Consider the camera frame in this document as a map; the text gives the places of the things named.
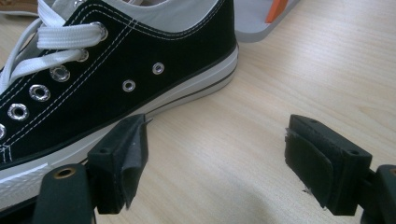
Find black canvas sneaker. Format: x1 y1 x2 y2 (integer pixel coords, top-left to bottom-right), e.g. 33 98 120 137
0 0 240 216

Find grey shoe rack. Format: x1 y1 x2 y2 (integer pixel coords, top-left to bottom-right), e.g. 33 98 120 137
233 0 302 44

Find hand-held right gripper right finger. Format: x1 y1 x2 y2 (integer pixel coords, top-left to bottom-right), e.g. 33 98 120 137
283 114 374 217

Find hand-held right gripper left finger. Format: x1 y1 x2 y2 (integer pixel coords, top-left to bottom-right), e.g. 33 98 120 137
86 113 154 216

